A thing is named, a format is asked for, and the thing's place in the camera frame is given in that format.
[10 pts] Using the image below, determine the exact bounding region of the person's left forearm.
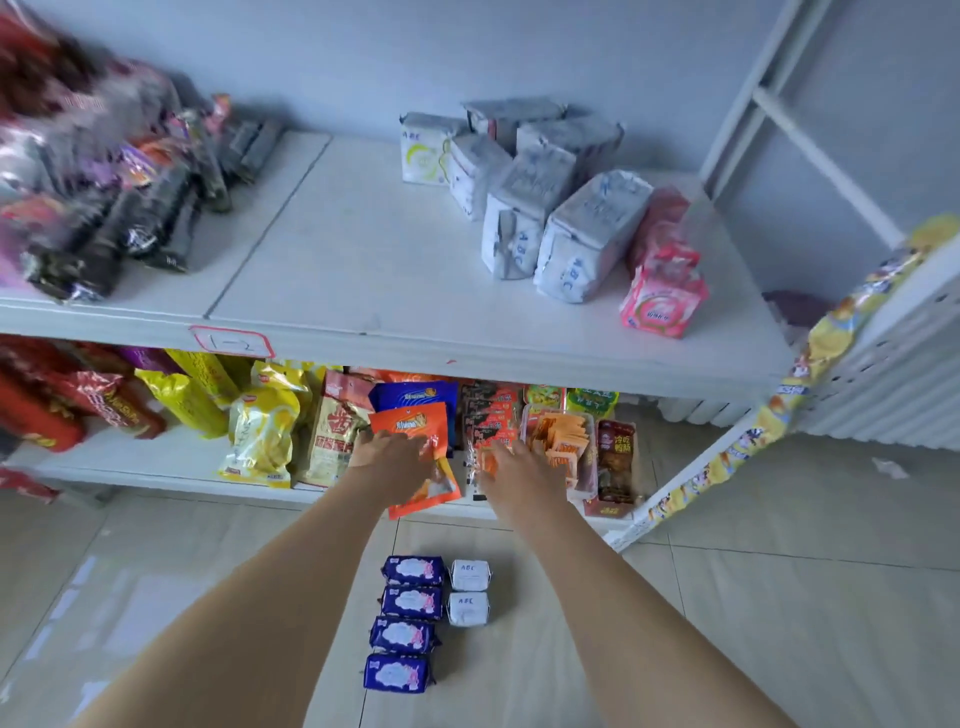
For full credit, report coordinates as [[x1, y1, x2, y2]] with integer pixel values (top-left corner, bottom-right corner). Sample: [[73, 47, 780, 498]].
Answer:
[[74, 479, 410, 728]]

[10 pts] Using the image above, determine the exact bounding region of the pile of white pad packets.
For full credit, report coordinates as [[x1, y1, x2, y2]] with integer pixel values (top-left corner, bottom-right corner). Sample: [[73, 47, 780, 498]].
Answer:
[[398, 97, 655, 305]]

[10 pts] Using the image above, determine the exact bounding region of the row of silver red packets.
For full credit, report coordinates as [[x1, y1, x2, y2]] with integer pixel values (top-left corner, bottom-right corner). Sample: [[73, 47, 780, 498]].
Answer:
[[0, 63, 185, 204]]

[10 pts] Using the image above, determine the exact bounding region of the yellow chip bag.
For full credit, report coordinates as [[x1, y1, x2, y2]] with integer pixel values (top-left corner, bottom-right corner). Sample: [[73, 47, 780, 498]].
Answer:
[[218, 361, 313, 490]]

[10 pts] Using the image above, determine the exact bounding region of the pile of red bags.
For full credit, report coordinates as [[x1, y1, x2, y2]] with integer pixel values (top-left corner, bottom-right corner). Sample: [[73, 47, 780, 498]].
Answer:
[[0, 335, 168, 504]]

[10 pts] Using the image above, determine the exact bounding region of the orange chip bag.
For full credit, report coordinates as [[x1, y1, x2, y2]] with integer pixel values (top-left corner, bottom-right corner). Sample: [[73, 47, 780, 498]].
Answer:
[[369, 402, 463, 521]]

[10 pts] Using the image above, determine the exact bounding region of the row of dark stick packets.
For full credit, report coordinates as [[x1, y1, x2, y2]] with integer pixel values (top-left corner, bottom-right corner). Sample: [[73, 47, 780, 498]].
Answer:
[[20, 112, 286, 303]]

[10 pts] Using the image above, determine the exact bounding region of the person's right forearm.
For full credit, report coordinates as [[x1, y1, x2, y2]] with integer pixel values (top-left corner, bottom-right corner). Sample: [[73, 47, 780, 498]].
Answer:
[[509, 498, 796, 728]]

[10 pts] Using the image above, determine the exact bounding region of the brown snack box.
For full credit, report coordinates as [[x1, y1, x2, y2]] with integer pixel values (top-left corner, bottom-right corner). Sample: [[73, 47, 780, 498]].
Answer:
[[583, 418, 639, 520]]

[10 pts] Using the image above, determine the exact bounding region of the red bordered paper label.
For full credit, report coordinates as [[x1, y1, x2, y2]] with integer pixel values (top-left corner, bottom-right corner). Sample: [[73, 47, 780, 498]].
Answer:
[[188, 324, 277, 361]]

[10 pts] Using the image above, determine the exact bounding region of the purple pad packet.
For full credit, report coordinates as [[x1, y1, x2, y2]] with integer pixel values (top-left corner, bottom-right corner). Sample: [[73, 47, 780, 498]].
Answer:
[[368, 616, 440, 655], [380, 554, 448, 588], [362, 652, 435, 695], [378, 584, 445, 622]]

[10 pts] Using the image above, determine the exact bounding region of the clear box of orange sachets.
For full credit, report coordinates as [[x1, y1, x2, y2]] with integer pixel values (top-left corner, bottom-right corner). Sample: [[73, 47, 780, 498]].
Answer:
[[519, 403, 599, 502]]

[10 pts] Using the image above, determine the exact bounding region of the plain yellow snack bag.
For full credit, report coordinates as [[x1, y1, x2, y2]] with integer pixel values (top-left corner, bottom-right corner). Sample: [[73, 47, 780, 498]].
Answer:
[[134, 348, 253, 440]]

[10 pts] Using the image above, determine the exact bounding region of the heap of purple candy packets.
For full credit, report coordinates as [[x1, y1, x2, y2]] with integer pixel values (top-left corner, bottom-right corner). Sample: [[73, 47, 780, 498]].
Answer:
[[112, 93, 234, 189]]

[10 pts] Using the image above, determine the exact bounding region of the person's right hand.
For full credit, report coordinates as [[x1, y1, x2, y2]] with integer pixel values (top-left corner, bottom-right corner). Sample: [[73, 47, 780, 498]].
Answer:
[[477, 439, 577, 528]]

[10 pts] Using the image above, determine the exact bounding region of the person's left hand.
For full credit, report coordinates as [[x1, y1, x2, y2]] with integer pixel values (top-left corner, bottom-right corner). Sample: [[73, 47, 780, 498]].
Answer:
[[347, 431, 438, 506]]

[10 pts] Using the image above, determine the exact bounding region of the small white ABC packet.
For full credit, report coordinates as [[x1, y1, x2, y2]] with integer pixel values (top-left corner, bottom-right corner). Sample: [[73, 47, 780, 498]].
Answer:
[[446, 590, 493, 629], [448, 558, 495, 594]]

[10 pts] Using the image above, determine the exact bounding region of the white metal shelf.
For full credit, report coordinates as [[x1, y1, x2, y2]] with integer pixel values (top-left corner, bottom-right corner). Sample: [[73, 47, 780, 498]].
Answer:
[[0, 0, 960, 556]]

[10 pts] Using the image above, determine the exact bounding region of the row of red strip packets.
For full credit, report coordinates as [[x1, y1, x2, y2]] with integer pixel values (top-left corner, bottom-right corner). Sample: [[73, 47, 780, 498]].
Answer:
[[458, 380, 524, 500]]

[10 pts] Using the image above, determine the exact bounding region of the purple cloth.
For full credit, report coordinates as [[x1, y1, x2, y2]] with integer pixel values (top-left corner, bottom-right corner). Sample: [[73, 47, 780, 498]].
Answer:
[[763, 288, 834, 328]]

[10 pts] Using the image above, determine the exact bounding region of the beige snack bag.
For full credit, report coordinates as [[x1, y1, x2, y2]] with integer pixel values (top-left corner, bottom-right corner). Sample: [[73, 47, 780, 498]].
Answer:
[[293, 369, 376, 490]]

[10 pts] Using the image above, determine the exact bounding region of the pile of red snack packets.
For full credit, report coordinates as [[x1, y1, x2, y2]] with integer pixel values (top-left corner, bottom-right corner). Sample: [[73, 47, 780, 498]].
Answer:
[[0, 0, 103, 125]]

